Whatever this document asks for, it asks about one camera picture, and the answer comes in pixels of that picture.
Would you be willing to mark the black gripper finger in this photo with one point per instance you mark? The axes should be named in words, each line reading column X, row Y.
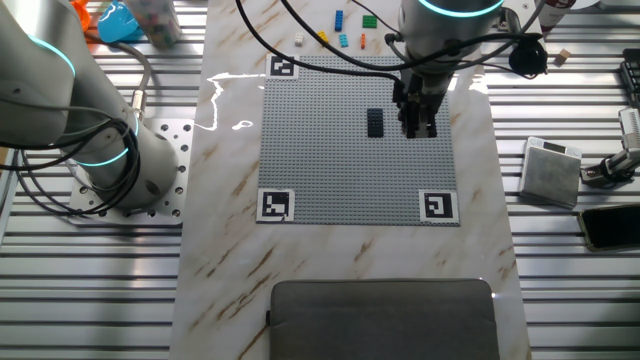
column 411, row 127
column 429, row 127

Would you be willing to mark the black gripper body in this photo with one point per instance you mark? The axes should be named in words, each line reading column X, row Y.
column 420, row 95

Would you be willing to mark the blue Lego brick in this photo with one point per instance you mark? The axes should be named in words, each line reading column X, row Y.
column 339, row 20

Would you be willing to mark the black Lego plate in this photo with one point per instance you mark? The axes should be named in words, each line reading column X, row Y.
column 375, row 122

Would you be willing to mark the orange Lego brick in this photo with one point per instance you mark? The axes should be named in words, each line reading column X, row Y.
column 363, row 41

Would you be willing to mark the grey Lego baseplate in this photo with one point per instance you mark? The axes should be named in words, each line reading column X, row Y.
column 325, row 150

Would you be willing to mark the green square Lego plate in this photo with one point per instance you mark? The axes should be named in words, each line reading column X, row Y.
column 369, row 21

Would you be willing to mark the cyan Lego brick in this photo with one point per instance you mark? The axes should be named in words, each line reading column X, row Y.
column 343, row 40

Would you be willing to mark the yellow Lego brick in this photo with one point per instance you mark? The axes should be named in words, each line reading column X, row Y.
column 323, row 38

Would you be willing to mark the white Lego brick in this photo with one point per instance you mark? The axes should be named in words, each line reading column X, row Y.
column 299, row 39

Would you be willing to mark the black white fiducial marker tag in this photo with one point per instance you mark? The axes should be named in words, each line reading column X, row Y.
column 282, row 67
column 439, row 206
column 275, row 205

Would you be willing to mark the silver digital scale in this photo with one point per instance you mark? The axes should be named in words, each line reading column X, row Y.
column 550, row 175

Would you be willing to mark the wooden block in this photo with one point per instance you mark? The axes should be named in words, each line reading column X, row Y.
column 562, row 57

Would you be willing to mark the red white can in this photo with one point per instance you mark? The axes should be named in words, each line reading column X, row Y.
column 547, row 15

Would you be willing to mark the grey fabric pad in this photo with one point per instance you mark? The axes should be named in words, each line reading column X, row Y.
column 382, row 320

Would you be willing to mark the black smartphone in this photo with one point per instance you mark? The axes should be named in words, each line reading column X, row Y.
column 612, row 227

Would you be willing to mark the metal robot mounting plate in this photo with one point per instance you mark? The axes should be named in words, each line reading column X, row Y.
column 175, row 150

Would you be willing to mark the clear plastic cup with lid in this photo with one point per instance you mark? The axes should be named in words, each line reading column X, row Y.
column 155, row 22

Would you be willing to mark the orange toy shovel green shaft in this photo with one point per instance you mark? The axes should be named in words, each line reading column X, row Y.
column 80, row 15

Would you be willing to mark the metal camera mount clamp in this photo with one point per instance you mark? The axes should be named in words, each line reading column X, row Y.
column 617, row 162

